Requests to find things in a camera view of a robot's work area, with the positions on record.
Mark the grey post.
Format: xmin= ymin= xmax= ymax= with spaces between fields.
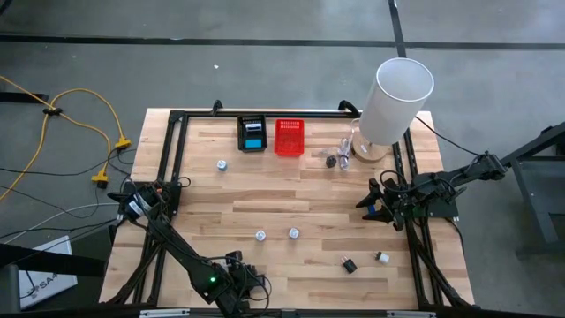
xmin=0 ymin=263 xmax=22 ymax=315

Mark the black wall charger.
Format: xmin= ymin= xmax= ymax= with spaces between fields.
xmin=340 ymin=255 xmax=358 ymax=275

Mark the black plastic basket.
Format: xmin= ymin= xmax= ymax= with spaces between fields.
xmin=237 ymin=114 xmax=269 ymax=154

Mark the black metal table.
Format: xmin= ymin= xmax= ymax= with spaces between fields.
xmin=501 ymin=121 xmax=565 ymax=260

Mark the black beam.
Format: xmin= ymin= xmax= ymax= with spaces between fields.
xmin=0 ymin=242 xmax=107 ymax=278

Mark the clear lamp cord bundle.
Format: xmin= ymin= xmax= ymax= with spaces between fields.
xmin=337 ymin=117 xmax=361 ymax=172

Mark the red plastic basket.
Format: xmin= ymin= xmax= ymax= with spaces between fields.
xmin=274 ymin=117 xmax=306 ymax=158

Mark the white shade table lamp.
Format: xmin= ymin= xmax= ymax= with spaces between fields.
xmin=351 ymin=57 xmax=435 ymax=164

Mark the black flat bar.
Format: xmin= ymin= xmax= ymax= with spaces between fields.
xmin=0 ymin=91 xmax=49 ymax=104

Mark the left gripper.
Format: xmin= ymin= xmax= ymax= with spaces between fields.
xmin=215 ymin=250 xmax=268 ymax=317

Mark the silver frame bracket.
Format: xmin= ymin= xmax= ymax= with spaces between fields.
xmin=386 ymin=310 xmax=437 ymax=318
xmin=139 ymin=308 xmax=191 ymax=318

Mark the grey floor cable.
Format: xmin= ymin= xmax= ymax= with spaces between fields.
xmin=0 ymin=201 xmax=120 ymax=245

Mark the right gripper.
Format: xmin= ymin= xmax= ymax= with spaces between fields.
xmin=355 ymin=176 xmax=416 ymax=231

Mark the yellow extension cord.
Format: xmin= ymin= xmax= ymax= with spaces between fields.
xmin=0 ymin=87 xmax=132 ymax=202
xmin=0 ymin=74 xmax=111 ymax=189

